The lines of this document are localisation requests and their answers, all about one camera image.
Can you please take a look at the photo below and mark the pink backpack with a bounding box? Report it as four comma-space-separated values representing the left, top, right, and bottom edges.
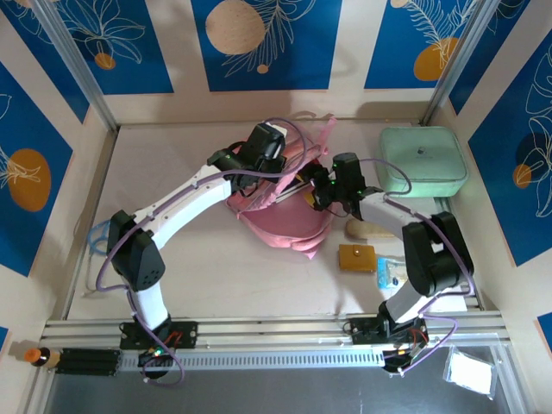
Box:
226, 115, 338, 260

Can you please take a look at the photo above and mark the beige oval stone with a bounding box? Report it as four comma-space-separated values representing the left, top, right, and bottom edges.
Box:
346, 217, 398, 241

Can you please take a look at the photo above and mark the blue white tissue packet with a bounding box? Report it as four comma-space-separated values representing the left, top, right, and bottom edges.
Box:
375, 254, 409, 290

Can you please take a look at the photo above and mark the clear bag with white card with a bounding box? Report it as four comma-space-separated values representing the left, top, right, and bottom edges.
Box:
443, 344, 497, 396

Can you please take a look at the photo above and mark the mint green zip case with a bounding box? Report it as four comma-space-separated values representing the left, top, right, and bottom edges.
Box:
373, 126, 470, 199

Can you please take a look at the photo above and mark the tan leather wallet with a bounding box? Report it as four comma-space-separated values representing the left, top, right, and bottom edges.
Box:
338, 243, 377, 273

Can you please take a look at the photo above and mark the black controller board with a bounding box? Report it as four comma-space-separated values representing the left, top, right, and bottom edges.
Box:
383, 344, 426, 373
137, 344, 176, 368

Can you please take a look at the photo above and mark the black ribbed block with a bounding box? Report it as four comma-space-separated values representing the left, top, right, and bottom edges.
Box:
55, 348, 122, 376

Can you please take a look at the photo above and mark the brown bottle with orange cap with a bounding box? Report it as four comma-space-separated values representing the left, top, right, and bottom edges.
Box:
23, 347, 61, 368

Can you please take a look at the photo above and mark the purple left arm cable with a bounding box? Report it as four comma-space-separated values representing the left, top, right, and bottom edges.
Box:
97, 116, 311, 387

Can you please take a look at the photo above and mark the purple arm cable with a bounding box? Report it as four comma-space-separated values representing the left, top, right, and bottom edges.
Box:
360, 157, 478, 376
97, 116, 311, 387

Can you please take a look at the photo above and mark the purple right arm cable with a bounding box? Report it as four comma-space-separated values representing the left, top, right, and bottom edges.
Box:
360, 157, 478, 376

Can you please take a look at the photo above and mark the aluminium rail frame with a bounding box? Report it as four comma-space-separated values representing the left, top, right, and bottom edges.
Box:
41, 312, 512, 346

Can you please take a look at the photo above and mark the aluminium corner post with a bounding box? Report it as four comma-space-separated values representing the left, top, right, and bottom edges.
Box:
32, 0, 120, 133
420, 0, 497, 126

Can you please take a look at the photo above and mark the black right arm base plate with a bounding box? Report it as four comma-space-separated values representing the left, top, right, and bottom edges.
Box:
349, 317, 430, 346

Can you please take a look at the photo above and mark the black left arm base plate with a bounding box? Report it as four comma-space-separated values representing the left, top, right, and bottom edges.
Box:
119, 321, 199, 350

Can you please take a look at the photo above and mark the grey slotted cable duct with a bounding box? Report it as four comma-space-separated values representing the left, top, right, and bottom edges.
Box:
118, 348, 387, 372

